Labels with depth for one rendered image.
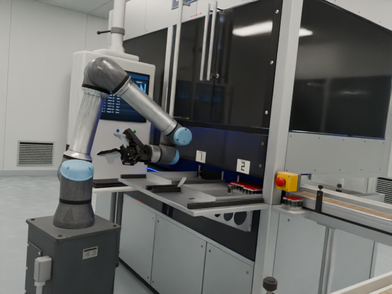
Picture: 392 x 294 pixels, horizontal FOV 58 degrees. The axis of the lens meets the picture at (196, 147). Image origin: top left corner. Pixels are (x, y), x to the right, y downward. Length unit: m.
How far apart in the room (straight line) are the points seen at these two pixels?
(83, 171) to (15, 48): 5.47
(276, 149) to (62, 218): 0.90
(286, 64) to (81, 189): 0.97
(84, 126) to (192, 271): 1.06
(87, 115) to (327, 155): 1.14
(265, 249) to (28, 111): 5.58
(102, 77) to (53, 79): 5.43
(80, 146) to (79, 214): 0.28
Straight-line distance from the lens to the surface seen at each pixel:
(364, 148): 2.14
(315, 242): 1.93
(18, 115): 6.67
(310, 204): 1.59
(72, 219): 1.37
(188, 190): 1.60
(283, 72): 1.58
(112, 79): 1.36
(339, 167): 1.96
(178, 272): 2.23
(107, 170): 2.22
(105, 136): 2.18
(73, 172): 1.34
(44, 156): 6.80
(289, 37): 1.60
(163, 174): 1.99
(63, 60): 6.86
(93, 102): 1.48
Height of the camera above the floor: 1.22
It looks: 4 degrees down
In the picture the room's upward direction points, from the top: 5 degrees clockwise
